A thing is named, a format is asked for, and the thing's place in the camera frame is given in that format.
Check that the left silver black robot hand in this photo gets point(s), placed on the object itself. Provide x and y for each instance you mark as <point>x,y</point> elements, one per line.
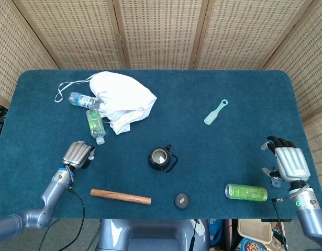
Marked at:
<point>77,154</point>

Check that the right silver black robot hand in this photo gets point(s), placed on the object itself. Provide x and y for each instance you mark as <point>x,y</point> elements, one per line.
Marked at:
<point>291,162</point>

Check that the black cast iron teapot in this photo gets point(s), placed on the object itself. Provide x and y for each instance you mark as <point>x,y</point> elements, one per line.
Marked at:
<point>153,164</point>

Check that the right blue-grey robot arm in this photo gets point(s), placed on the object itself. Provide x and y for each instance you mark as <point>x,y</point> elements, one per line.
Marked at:
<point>310,219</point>

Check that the white cloth bag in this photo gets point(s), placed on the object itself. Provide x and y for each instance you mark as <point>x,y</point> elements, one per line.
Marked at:
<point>119,94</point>

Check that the small clear plastic packet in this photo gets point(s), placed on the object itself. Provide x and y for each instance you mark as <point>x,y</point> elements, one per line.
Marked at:
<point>276,184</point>

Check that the clear bottle green label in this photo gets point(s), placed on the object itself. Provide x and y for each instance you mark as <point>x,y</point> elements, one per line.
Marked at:
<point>94,124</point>

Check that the clear bottle blue label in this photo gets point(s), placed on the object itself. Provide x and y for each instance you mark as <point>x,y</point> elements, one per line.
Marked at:
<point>82,100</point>

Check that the green drink can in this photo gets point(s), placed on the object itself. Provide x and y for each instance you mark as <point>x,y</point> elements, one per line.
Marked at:
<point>245,192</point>

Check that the wooden rolling stick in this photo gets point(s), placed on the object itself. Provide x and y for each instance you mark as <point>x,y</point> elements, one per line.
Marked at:
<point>120,196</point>

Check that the blue felt table cover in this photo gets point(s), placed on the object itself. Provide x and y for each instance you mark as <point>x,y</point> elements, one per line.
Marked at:
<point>215,157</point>

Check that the beige takeaway container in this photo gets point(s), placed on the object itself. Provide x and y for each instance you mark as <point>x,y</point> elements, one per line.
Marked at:
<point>255,230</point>

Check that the mint green scoop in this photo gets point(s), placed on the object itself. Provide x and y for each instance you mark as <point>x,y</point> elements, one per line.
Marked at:
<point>211,117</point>

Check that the cookie box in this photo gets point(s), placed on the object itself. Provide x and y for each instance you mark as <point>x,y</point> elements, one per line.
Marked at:
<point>251,245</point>

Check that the blue snack package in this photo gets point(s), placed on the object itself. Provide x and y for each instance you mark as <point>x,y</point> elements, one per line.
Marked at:
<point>215,232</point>

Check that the blue-grey robot torso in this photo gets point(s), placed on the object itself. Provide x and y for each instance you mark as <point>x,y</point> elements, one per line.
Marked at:
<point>150,235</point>

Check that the woven bamboo folding screen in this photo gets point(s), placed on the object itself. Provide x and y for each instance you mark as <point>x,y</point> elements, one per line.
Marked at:
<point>160,31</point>

